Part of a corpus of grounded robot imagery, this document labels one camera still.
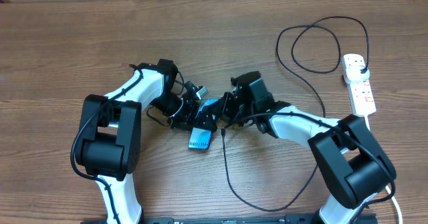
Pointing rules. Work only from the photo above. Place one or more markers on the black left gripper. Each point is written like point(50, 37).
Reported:
point(188, 120)

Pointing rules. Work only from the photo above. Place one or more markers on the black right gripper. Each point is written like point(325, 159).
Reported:
point(225, 108)

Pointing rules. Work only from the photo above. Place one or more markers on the blue Galaxy S24 smartphone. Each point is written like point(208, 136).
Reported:
point(200, 139)

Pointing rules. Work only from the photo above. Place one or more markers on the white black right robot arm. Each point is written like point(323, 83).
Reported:
point(353, 165)

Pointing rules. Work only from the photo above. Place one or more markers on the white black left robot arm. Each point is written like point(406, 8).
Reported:
point(107, 146)

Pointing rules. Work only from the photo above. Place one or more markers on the white charger plug adapter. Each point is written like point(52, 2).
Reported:
point(353, 74)

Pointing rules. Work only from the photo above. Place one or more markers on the white power extension strip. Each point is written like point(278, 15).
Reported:
point(360, 94)

